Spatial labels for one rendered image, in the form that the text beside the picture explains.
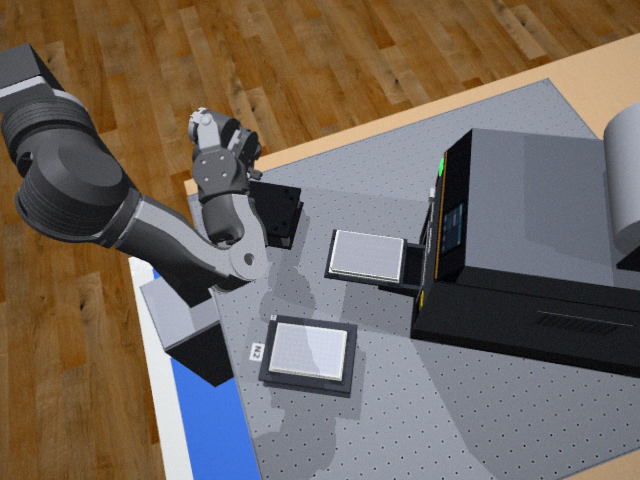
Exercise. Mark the grey cylinder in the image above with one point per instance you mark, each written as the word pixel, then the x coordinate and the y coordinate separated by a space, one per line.
pixel 622 157

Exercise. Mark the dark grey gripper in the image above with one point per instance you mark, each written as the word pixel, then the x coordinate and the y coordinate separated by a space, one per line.
pixel 246 153

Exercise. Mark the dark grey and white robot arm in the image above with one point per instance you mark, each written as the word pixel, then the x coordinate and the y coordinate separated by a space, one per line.
pixel 74 188

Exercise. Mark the white label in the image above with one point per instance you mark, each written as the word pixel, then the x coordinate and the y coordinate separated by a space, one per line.
pixel 257 352

